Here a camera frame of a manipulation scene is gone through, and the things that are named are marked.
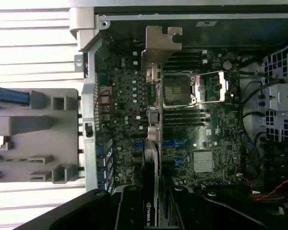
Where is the silver chipset heatsink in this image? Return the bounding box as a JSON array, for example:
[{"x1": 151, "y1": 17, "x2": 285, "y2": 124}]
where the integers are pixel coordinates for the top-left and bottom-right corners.
[{"x1": 193, "y1": 150, "x2": 214, "y2": 173}]

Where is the blue expansion slot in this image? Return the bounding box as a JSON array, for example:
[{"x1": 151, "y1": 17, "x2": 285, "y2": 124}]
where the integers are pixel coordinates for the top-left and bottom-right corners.
[{"x1": 134, "y1": 140, "x2": 183, "y2": 148}]

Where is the open black PC case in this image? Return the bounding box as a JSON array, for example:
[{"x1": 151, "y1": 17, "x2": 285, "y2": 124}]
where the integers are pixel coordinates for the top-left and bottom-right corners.
[{"x1": 69, "y1": 7, "x2": 288, "y2": 230}]

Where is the green motherboard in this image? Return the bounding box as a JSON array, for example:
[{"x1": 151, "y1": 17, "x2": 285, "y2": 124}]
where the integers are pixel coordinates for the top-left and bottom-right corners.
[{"x1": 95, "y1": 35, "x2": 245, "y2": 192}]

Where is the CPU socket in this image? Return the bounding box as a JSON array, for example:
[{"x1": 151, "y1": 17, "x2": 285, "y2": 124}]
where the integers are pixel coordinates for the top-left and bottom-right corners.
[{"x1": 162, "y1": 73, "x2": 197, "y2": 106}]

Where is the gray parts rack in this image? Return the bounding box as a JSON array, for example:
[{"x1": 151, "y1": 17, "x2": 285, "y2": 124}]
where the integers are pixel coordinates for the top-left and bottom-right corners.
[{"x1": 0, "y1": 88, "x2": 81, "y2": 184}]

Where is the green RAM stick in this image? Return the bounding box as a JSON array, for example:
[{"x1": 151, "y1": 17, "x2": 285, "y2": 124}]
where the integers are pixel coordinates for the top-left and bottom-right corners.
[{"x1": 0, "y1": 158, "x2": 53, "y2": 164}]

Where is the metal socket cover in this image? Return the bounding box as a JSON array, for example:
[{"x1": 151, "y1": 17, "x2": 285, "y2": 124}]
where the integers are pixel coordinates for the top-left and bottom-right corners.
[{"x1": 194, "y1": 70, "x2": 230, "y2": 104}]

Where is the hard disk with blue caddy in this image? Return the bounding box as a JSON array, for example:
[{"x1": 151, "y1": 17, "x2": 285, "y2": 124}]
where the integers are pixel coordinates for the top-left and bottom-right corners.
[{"x1": 0, "y1": 86, "x2": 29, "y2": 107}]

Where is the red black twisted wire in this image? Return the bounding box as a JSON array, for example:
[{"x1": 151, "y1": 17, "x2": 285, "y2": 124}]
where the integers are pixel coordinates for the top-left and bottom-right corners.
[{"x1": 249, "y1": 174, "x2": 288, "y2": 196}]

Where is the thin red looped wire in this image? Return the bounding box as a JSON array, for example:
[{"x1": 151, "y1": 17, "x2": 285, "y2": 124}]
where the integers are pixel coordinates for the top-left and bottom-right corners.
[{"x1": 97, "y1": 90, "x2": 113, "y2": 106}]

